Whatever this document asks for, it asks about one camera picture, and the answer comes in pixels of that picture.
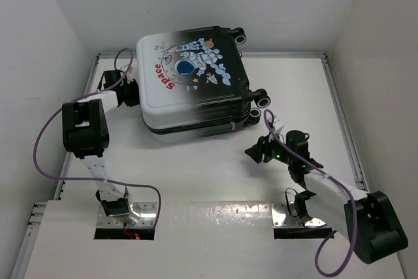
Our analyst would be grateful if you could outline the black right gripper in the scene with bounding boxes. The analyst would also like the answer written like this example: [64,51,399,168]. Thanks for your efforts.
[244,131,293,166]

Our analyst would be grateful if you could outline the grey suitcase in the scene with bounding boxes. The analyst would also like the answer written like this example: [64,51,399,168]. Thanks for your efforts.
[136,25,271,143]

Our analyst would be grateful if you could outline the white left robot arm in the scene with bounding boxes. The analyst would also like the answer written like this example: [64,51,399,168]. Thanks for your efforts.
[61,70,140,225]

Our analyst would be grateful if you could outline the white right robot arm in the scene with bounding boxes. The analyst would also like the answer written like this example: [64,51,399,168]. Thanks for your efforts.
[245,130,409,264]

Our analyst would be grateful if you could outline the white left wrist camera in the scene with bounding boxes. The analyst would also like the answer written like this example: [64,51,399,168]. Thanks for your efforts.
[118,64,135,84]

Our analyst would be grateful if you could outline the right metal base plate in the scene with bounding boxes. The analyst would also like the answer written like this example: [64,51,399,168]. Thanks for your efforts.
[271,202,327,229]

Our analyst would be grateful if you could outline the metal base plate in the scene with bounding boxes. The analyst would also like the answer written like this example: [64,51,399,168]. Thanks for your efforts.
[96,202,157,229]
[271,202,327,229]

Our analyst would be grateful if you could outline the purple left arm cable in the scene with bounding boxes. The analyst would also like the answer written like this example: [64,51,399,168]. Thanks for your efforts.
[33,48,163,227]

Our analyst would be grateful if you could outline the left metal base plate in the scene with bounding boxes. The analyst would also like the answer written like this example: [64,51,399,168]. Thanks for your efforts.
[96,202,157,229]

